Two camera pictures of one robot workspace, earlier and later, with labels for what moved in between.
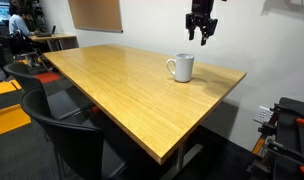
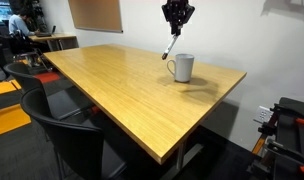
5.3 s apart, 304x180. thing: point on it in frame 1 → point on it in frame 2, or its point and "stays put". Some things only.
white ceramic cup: (184, 64) stays put
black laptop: (47, 34) stays put
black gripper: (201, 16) → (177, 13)
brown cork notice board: (96, 15) stays put
